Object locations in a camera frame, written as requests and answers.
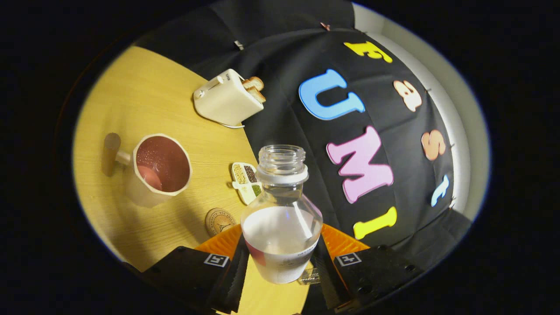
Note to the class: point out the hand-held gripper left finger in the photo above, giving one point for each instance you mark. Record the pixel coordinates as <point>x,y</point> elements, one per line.
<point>236,280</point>

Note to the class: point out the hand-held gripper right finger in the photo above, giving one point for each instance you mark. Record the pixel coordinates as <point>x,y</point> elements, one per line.
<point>328,284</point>

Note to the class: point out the round cork coaster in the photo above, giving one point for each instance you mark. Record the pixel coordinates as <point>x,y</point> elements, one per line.
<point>218,221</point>

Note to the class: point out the clear plastic juice bottle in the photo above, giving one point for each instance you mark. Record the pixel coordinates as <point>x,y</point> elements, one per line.
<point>280,236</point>

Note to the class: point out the white divided spice dish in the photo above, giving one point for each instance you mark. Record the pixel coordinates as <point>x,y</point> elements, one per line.
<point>246,181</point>

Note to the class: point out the cream toaster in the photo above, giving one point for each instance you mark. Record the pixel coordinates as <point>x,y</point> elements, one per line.
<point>223,100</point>

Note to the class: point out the toast slice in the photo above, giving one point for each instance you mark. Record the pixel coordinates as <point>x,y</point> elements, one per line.
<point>253,82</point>
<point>259,95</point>

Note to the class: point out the wooden table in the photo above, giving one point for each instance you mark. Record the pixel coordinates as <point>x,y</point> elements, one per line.
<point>144,96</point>

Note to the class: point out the silver cloth clip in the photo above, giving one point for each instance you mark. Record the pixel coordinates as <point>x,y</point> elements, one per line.
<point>238,45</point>

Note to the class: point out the red cloth clip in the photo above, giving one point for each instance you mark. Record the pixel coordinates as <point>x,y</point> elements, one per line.
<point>324,26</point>

